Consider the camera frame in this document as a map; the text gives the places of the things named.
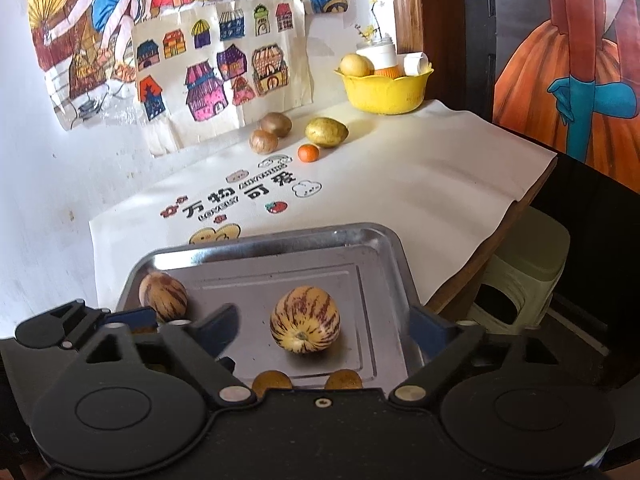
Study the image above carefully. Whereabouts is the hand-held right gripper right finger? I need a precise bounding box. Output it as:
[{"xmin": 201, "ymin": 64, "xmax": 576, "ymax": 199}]
[{"xmin": 389, "ymin": 305, "xmax": 562, "ymax": 407}]

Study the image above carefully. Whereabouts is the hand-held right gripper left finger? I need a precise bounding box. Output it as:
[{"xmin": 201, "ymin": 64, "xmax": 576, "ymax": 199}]
[{"xmin": 82, "ymin": 302, "xmax": 256, "ymax": 407}]

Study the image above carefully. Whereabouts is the striped round melon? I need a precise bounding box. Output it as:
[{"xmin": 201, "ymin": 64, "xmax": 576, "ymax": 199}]
[
  {"xmin": 138, "ymin": 270, "xmax": 189, "ymax": 324},
  {"xmin": 270, "ymin": 285, "xmax": 342, "ymax": 355}
]

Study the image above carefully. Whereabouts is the small brown round fruit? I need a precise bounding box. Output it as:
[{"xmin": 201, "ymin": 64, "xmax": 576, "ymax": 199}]
[{"xmin": 324, "ymin": 368, "xmax": 364, "ymax": 391}]

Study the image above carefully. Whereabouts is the metal tray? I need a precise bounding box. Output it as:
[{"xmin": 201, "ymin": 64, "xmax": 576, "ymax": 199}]
[{"xmin": 115, "ymin": 223, "xmax": 427, "ymax": 392}]

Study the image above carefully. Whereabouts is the pale green plastic stool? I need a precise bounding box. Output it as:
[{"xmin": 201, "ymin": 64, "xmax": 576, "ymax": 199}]
[{"xmin": 467, "ymin": 207, "xmax": 571, "ymax": 334}]

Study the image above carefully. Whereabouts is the white printed tablecloth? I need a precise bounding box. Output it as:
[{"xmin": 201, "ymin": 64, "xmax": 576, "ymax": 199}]
[{"xmin": 88, "ymin": 98, "xmax": 559, "ymax": 312}]

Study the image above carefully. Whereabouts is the brown oval kiwi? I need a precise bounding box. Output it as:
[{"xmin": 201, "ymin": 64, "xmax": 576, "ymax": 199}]
[{"xmin": 259, "ymin": 112, "xmax": 293, "ymax": 139}]

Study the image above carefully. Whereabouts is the small yellow mango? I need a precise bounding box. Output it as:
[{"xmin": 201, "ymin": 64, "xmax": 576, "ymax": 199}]
[{"xmin": 305, "ymin": 117, "xmax": 350, "ymax": 149}]

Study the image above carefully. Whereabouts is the yellow plastic bowl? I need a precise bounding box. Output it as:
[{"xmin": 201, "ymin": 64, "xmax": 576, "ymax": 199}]
[{"xmin": 333, "ymin": 67, "xmax": 434, "ymax": 115}]

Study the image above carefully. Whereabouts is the drawing of colourful houses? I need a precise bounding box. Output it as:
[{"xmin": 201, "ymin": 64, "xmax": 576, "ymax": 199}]
[{"xmin": 130, "ymin": 0, "xmax": 315, "ymax": 157}]

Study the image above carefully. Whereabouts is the small white bottle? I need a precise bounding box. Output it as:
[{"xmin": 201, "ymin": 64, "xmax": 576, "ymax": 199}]
[{"xmin": 402, "ymin": 51, "xmax": 432, "ymax": 76}]

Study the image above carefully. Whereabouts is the yellow pear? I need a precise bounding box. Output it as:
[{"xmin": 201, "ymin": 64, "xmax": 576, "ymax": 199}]
[{"xmin": 339, "ymin": 53, "xmax": 375, "ymax": 78}]

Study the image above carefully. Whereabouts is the white bottle with orange band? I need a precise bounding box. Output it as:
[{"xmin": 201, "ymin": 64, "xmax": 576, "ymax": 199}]
[{"xmin": 355, "ymin": 42, "xmax": 401, "ymax": 77}]

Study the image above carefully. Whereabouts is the drawing of child with fan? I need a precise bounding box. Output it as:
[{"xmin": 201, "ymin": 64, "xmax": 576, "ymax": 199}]
[{"xmin": 27, "ymin": 0, "xmax": 242, "ymax": 132}]

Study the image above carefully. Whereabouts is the dark poster of orange dress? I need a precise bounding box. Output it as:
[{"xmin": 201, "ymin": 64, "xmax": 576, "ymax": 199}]
[{"xmin": 492, "ymin": 0, "xmax": 640, "ymax": 177}]

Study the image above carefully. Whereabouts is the yellow flower sprig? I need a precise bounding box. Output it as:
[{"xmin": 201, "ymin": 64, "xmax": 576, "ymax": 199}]
[{"xmin": 353, "ymin": 0, "xmax": 389, "ymax": 44}]

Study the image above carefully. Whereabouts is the wooden frame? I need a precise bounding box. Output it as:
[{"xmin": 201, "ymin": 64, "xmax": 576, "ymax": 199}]
[{"xmin": 387, "ymin": 0, "xmax": 427, "ymax": 57}]

